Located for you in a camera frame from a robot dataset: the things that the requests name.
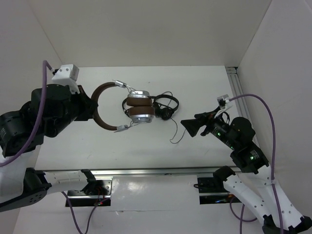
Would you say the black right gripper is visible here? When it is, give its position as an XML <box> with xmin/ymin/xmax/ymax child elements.
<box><xmin>179</xmin><ymin>105</ymin><xmax>236</xmax><ymax>148</ymax></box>

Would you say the thin black headphone cable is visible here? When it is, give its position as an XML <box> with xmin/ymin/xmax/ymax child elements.
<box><xmin>170</xmin><ymin>117</ymin><xmax>187</xmax><ymax>145</ymax></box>

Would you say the brown silver over-ear headphones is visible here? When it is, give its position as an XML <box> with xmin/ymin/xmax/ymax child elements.
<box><xmin>91</xmin><ymin>80</ymin><xmax>156</xmax><ymax>132</ymax></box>

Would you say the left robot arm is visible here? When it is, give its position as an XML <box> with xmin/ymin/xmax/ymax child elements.
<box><xmin>0</xmin><ymin>84</ymin><xmax>98</xmax><ymax>212</ymax></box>

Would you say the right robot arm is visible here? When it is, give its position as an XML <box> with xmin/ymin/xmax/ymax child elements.
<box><xmin>181</xmin><ymin>112</ymin><xmax>312</xmax><ymax>234</ymax></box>

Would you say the black on-ear headphones right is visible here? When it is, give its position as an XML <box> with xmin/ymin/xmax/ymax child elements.
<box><xmin>151</xmin><ymin>94</ymin><xmax>179</xmax><ymax>120</ymax></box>

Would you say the black on-ear headphones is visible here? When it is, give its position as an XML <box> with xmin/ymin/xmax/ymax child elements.
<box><xmin>151</xmin><ymin>94</ymin><xmax>179</xmax><ymax>120</ymax></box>
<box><xmin>122</xmin><ymin>98</ymin><xmax>130</xmax><ymax>117</ymax></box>

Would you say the black on-ear headphones left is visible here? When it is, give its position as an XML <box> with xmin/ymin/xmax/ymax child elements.
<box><xmin>122</xmin><ymin>98</ymin><xmax>130</xmax><ymax>117</ymax></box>

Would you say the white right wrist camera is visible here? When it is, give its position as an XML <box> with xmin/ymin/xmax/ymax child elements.
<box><xmin>215</xmin><ymin>94</ymin><xmax>233</xmax><ymax>118</ymax></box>

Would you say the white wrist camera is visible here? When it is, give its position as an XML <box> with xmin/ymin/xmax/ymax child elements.
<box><xmin>215</xmin><ymin>94</ymin><xmax>233</xmax><ymax>118</ymax></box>
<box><xmin>52</xmin><ymin>64</ymin><xmax>80</xmax><ymax>94</ymax></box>

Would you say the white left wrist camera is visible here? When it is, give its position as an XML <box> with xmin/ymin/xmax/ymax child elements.
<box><xmin>52</xmin><ymin>64</ymin><xmax>80</xmax><ymax>94</ymax></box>

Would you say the aluminium side rail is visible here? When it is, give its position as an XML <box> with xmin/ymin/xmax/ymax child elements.
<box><xmin>226</xmin><ymin>66</ymin><xmax>265</xmax><ymax>166</ymax></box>

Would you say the aluminium front rail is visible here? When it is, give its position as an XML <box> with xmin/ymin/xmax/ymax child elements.
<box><xmin>91</xmin><ymin>166</ymin><xmax>221</xmax><ymax>176</ymax></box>

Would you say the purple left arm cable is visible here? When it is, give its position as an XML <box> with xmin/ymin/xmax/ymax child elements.
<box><xmin>0</xmin><ymin>60</ymin><xmax>53</xmax><ymax>168</ymax></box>

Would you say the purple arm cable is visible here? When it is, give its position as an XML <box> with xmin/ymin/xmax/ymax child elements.
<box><xmin>225</xmin><ymin>94</ymin><xmax>286</xmax><ymax>234</ymax></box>
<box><xmin>0</xmin><ymin>60</ymin><xmax>53</xmax><ymax>168</ymax></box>

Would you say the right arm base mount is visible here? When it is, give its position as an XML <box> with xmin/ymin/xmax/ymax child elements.
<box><xmin>193</xmin><ymin>177</ymin><xmax>240</xmax><ymax>205</ymax></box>

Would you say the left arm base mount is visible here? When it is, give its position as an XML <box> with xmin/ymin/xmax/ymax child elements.
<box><xmin>67</xmin><ymin>169</ymin><xmax>113</xmax><ymax>207</ymax></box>

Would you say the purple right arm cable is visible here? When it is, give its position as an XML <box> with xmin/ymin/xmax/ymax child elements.
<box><xmin>225</xmin><ymin>94</ymin><xmax>286</xmax><ymax>234</ymax></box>

